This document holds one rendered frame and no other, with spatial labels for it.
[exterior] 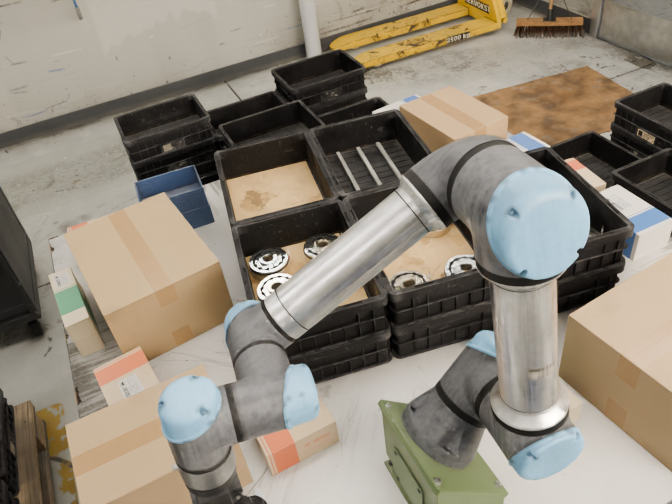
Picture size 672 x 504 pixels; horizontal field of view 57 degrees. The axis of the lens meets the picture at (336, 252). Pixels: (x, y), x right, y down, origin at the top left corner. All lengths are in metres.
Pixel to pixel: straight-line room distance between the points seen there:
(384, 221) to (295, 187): 1.08
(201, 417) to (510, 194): 0.44
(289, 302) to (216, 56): 3.94
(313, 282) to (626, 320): 0.75
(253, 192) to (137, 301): 0.56
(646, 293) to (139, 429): 1.08
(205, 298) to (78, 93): 3.16
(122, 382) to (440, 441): 0.78
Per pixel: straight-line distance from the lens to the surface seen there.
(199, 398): 0.78
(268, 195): 1.89
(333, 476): 1.37
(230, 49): 4.73
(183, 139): 2.97
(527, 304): 0.82
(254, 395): 0.79
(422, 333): 1.49
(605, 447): 1.44
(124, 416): 1.38
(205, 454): 0.82
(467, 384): 1.11
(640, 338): 1.37
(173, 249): 1.66
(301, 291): 0.86
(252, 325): 0.88
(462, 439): 1.15
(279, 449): 1.34
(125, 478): 1.30
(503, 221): 0.71
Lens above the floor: 1.88
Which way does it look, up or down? 40 degrees down
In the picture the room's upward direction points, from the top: 9 degrees counter-clockwise
